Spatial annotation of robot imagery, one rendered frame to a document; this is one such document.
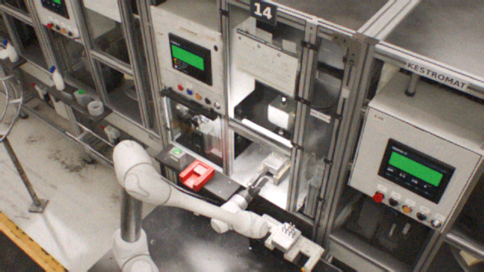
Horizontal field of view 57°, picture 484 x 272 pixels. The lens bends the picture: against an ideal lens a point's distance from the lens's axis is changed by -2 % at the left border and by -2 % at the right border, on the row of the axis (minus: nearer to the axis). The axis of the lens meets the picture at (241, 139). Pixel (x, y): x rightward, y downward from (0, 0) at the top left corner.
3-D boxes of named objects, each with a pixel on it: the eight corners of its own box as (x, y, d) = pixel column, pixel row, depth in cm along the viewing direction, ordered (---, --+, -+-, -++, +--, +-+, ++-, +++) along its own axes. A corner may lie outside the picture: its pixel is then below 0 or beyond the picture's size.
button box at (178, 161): (170, 165, 261) (168, 151, 253) (179, 157, 265) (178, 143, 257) (181, 171, 258) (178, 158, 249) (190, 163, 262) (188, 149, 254)
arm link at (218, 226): (229, 212, 234) (249, 220, 226) (210, 233, 226) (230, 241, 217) (224, 196, 228) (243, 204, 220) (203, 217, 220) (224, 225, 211)
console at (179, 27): (158, 87, 239) (145, 8, 207) (193, 61, 255) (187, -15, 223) (220, 119, 221) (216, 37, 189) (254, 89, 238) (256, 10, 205)
